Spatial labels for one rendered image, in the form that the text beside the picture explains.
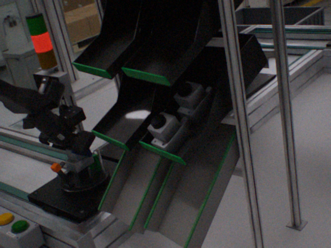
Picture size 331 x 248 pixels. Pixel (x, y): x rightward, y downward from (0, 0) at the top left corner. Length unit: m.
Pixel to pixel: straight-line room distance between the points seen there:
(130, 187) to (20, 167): 0.65
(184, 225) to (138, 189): 0.16
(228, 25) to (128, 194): 0.49
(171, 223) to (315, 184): 0.50
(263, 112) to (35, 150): 0.81
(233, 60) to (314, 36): 1.55
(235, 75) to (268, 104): 0.88
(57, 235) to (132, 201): 0.23
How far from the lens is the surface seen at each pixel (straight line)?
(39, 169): 1.67
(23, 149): 1.80
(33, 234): 1.30
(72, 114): 1.29
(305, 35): 2.44
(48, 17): 1.47
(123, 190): 1.18
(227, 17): 0.87
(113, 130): 1.08
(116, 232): 1.28
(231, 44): 0.88
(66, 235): 1.22
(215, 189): 0.98
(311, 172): 1.46
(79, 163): 1.33
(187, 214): 1.04
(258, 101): 1.71
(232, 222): 1.29
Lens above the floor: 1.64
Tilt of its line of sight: 24 degrees down
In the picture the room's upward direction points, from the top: 12 degrees counter-clockwise
